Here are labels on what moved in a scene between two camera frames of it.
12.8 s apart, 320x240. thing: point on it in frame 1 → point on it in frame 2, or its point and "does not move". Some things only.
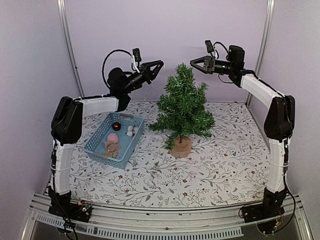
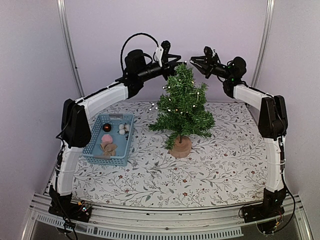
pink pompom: [112, 138] → [106, 139]
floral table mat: [227, 168] does not move
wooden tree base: [182, 148] does not move
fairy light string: [154, 82] → [152, 107]
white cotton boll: [132, 130] → [123, 128]
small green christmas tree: [183, 110] does not move
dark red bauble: [116, 126] → [107, 127]
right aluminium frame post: [263, 44] does not move
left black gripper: [146, 71] → [169, 71]
